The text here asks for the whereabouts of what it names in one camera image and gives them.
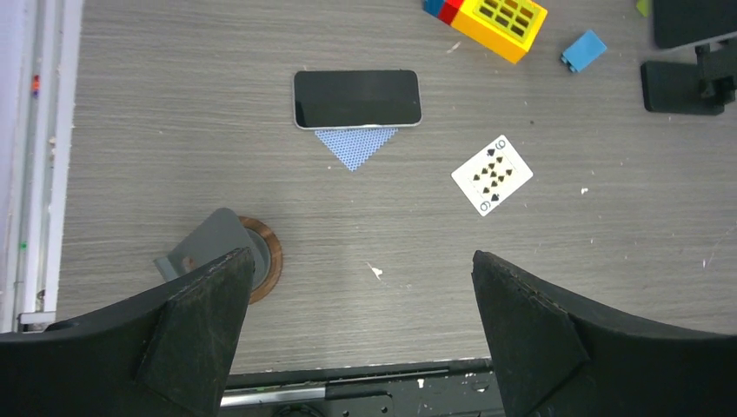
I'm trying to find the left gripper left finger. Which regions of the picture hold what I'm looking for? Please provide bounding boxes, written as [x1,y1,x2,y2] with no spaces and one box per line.
[1,248,255,416]

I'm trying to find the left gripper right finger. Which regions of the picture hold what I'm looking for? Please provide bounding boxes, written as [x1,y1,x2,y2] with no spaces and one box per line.
[472,251,736,416]

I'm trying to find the silver phone black screen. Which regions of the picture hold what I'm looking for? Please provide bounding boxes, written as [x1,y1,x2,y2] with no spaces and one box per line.
[292,69,422,130]

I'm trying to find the white-edged phone black screen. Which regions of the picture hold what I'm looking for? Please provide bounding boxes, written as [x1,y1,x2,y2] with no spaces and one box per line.
[651,0,736,50]

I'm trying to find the round wooden phone stand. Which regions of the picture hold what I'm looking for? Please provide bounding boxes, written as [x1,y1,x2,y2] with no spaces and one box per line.
[153,208,284,306]

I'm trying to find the black folding phone stand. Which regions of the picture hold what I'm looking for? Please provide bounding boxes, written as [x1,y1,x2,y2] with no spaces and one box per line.
[640,38,736,116]

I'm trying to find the nine of spades card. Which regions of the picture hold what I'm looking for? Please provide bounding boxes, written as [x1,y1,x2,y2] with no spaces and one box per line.
[451,135,534,216]

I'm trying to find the small blue block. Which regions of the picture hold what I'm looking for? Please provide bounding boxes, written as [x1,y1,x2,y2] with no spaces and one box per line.
[561,30,607,73]

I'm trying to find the yellow red blue block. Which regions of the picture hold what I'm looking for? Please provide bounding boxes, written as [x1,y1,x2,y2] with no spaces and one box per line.
[422,0,548,64]

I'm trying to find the green block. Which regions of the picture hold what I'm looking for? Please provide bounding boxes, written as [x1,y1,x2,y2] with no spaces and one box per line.
[635,0,652,17]

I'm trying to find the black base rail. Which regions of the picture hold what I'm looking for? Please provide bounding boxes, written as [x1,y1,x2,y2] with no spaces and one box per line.
[219,358,505,416]

